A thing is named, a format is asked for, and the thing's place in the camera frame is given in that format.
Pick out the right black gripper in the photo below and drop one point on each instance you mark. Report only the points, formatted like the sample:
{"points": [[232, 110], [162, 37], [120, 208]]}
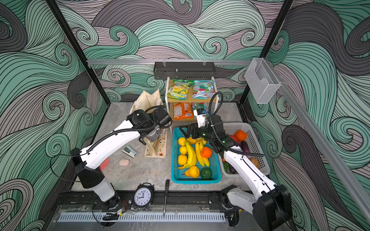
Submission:
{"points": [[191, 128]]}

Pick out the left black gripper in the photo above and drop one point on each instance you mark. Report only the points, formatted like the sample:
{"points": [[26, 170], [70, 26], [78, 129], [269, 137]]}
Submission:
{"points": [[158, 133]]}

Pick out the small yellow pear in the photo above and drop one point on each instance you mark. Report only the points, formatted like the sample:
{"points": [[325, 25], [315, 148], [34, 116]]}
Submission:
{"points": [[203, 141]]}

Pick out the wrinkled yellow fruit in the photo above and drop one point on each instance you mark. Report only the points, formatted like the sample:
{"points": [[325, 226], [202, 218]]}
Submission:
{"points": [[191, 140]]}

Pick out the large yellow banana bunch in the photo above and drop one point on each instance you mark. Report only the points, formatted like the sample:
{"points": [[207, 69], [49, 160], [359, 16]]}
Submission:
{"points": [[191, 157]]}

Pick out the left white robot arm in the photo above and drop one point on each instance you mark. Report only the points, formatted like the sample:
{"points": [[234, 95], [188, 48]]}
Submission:
{"points": [[87, 160]]}

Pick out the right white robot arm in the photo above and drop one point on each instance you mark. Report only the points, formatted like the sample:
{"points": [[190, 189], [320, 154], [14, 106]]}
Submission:
{"points": [[269, 203]]}

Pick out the green Fox's candy bag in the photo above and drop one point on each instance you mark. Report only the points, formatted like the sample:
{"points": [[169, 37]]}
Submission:
{"points": [[203, 107]]}

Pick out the orange Fox's candy bag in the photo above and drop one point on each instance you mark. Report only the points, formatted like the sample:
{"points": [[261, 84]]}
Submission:
{"points": [[182, 111]]}

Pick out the red green candy bag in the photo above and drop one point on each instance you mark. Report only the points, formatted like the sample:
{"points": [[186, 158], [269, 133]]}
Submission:
{"points": [[203, 89]]}

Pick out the yellow green candy bag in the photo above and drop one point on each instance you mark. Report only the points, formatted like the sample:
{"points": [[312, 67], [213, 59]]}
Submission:
{"points": [[179, 89]]}

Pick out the orange tangerine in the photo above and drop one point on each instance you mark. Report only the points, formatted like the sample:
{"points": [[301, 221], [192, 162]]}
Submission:
{"points": [[206, 152]]}

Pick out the red tomato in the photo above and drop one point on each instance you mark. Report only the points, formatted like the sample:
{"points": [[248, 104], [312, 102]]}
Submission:
{"points": [[234, 138]]}

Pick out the orange bell pepper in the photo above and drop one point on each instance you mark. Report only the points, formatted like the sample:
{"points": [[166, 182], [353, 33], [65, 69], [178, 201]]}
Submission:
{"points": [[240, 135]]}

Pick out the white wooden two-tier shelf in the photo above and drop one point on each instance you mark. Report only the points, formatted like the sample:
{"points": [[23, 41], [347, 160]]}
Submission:
{"points": [[170, 101]]}

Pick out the yellow lemon top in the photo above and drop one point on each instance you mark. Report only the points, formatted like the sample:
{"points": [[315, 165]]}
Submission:
{"points": [[182, 141]]}

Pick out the yellow lemon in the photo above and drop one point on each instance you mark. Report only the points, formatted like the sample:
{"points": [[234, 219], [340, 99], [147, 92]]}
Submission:
{"points": [[182, 141], [183, 150]]}

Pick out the white grey stapler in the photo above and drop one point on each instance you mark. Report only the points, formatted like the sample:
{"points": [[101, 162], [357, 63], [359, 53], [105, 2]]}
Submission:
{"points": [[129, 151]]}

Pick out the purple eggplant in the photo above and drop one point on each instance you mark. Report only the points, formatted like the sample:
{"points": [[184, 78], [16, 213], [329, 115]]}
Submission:
{"points": [[245, 147]]}

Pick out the yellow lemon middle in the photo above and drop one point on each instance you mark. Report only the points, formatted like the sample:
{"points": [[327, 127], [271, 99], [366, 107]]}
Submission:
{"points": [[183, 150]]}

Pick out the dark green cucumber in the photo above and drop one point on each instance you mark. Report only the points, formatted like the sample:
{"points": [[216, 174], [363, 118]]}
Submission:
{"points": [[229, 169]]}

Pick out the yellow orange bottom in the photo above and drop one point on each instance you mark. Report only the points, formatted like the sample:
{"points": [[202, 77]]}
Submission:
{"points": [[182, 160]]}

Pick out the green avocado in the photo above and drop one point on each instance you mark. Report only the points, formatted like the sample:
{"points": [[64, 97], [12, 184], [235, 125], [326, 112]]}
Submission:
{"points": [[206, 174]]}

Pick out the yellow pear front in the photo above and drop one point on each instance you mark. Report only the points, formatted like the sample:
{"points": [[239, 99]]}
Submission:
{"points": [[192, 172]]}

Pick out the white plastic vegetable basket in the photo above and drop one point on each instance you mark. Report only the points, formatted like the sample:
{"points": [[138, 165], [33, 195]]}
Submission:
{"points": [[232, 127]]}

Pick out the pink round sponge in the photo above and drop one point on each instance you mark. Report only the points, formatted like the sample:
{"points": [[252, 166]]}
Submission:
{"points": [[124, 162]]}

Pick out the brown potato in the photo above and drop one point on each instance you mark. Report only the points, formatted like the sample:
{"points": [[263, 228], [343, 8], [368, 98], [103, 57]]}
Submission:
{"points": [[255, 162]]}

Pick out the teal plastic fruit basket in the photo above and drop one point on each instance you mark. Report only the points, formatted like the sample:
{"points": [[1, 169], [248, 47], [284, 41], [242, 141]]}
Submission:
{"points": [[212, 163]]}

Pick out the pink plastic scoop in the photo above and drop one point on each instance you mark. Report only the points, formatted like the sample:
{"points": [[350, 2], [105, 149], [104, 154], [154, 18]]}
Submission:
{"points": [[104, 164]]}

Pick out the black alarm clock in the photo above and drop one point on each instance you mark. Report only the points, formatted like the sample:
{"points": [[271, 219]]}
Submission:
{"points": [[143, 196]]}

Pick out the black metal wall tray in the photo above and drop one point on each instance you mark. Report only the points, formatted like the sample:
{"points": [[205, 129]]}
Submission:
{"points": [[184, 70]]}

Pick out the black handled screwdriver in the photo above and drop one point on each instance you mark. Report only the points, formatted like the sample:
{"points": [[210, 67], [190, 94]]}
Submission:
{"points": [[167, 183]]}

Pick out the clear plastic wall holder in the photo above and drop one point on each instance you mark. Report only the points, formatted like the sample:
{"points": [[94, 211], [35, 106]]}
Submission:
{"points": [[262, 79]]}

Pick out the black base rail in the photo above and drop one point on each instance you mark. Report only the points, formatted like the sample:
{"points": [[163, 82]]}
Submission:
{"points": [[213, 200]]}

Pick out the white slotted cable duct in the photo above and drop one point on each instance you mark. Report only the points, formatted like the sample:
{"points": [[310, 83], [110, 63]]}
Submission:
{"points": [[145, 217]]}

